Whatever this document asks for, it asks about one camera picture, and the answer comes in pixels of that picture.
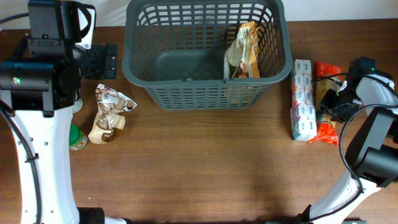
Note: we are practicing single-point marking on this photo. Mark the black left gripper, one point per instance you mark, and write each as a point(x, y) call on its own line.
point(105, 63)

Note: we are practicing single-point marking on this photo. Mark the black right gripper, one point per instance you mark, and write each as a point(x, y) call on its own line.
point(326, 105)

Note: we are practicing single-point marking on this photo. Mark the spaghetti packet red ends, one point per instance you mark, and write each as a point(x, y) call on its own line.
point(326, 83)

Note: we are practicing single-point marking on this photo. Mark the Kleenex tissue multipack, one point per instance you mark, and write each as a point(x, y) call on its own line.
point(302, 112)

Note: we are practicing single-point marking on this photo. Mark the green lid jar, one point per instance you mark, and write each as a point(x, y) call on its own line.
point(77, 105)
point(77, 138)

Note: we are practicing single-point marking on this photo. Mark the brown snack pouch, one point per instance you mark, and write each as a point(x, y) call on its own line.
point(108, 122)

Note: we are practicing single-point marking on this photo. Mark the orange Nescafe coffee pouch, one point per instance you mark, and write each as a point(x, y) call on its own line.
point(240, 59)

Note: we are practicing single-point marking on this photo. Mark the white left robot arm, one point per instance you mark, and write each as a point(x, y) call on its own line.
point(39, 84)

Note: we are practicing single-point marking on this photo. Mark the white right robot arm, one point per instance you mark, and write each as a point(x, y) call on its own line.
point(370, 164)

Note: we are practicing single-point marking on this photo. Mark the grey plastic basket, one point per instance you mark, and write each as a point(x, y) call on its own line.
point(175, 51)

